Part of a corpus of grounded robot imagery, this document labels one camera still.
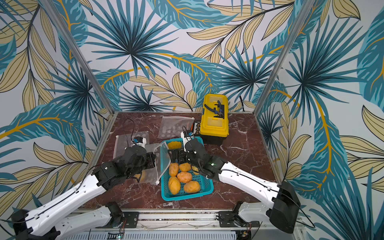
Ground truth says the aluminium corner post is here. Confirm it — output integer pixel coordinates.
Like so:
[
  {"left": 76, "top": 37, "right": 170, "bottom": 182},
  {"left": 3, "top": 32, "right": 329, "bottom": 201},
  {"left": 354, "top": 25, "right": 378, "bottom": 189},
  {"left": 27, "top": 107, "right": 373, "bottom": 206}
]
[
  {"left": 41, "top": 0, "right": 115, "bottom": 115},
  {"left": 254, "top": 0, "right": 315, "bottom": 117}
]

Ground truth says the aluminium corner post left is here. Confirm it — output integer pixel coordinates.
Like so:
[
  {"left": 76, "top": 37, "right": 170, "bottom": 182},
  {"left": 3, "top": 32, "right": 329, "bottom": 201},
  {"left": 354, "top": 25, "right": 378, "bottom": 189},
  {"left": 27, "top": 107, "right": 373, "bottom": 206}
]
[{"left": 41, "top": 0, "right": 115, "bottom": 115}]

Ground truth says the yellow black toolbox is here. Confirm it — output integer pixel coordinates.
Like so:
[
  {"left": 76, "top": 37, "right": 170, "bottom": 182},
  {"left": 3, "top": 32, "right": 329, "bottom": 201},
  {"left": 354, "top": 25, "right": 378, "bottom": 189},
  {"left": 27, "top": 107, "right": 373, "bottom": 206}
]
[{"left": 200, "top": 94, "right": 229, "bottom": 146}]

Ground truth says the aluminium corner post right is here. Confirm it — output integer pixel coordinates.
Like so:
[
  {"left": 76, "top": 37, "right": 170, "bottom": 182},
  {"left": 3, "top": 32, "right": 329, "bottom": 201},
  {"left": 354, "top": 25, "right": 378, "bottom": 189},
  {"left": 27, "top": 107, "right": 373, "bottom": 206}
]
[{"left": 254, "top": 0, "right": 315, "bottom": 117}]

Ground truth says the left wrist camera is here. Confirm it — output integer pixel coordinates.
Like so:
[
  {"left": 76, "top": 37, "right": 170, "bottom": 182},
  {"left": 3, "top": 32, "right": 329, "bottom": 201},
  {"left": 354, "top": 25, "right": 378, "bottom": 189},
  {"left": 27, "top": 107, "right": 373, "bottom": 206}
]
[{"left": 133, "top": 136, "right": 147, "bottom": 148}]

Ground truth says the clear dotted bag rear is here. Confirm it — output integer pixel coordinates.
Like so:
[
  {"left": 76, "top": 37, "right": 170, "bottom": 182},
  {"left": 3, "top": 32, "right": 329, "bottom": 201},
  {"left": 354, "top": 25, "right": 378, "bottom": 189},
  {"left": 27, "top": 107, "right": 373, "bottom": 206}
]
[{"left": 158, "top": 116, "right": 195, "bottom": 140}]

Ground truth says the greenish potato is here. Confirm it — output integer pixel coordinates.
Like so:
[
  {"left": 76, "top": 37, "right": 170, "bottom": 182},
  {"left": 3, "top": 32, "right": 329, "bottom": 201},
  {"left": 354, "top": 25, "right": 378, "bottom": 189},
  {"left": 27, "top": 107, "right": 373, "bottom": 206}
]
[{"left": 191, "top": 166, "right": 199, "bottom": 176}]

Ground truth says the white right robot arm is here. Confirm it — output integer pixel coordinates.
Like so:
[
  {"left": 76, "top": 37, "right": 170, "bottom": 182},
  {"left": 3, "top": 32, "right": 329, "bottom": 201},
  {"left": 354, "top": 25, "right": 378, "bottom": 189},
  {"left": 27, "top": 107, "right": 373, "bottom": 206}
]
[{"left": 168, "top": 139, "right": 301, "bottom": 234}]

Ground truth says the clear dotted bag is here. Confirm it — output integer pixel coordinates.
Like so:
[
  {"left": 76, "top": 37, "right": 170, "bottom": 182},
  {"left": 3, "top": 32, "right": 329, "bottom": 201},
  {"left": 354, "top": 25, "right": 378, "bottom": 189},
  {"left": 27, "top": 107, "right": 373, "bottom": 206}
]
[
  {"left": 113, "top": 131, "right": 150, "bottom": 158},
  {"left": 158, "top": 116, "right": 195, "bottom": 140}
]

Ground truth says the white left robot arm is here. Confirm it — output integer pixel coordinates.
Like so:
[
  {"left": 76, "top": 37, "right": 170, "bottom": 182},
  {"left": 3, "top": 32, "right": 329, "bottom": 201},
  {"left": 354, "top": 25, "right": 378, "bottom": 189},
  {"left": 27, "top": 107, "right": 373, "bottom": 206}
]
[{"left": 11, "top": 145, "right": 156, "bottom": 240}]

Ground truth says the clear dotted bag left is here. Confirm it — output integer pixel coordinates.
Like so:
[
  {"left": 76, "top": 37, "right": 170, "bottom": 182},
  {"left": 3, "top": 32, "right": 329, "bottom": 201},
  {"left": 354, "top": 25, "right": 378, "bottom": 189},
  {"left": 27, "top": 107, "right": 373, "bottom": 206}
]
[{"left": 113, "top": 131, "right": 150, "bottom": 158}]

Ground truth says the teal plastic basket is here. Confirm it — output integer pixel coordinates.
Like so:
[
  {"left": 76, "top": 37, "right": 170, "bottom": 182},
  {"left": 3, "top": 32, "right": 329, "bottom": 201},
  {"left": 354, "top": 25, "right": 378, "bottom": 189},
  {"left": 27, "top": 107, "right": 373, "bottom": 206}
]
[{"left": 159, "top": 136, "right": 215, "bottom": 202}]

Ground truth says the potato orange middle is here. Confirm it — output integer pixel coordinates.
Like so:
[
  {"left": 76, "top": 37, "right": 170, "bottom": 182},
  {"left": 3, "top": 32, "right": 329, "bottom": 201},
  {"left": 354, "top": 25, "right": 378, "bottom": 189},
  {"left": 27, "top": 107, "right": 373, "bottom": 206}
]
[{"left": 177, "top": 172, "right": 193, "bottom": 184}]

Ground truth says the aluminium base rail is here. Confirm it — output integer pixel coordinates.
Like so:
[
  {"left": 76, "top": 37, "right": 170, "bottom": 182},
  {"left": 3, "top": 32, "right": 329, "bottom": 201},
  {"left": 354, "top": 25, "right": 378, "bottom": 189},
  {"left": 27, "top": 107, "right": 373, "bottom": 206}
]
[{"left": 72, "top": 209, "right": 309, "bottom": 240}]

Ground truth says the clear zipper bag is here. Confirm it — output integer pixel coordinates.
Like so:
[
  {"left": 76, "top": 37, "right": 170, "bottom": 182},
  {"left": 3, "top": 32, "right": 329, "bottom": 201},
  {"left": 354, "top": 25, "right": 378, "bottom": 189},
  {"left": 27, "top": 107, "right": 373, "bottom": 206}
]
[{"left": 134, "top": 141, "right": 171, "bottom": 186}]

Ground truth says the yellow potato top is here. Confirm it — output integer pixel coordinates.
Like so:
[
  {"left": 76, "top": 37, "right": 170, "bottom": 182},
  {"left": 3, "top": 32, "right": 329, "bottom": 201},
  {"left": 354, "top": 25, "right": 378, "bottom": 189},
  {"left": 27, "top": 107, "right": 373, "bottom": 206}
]
[{"left": 167, "top": 141, "right": 182, "bottom": 150}]

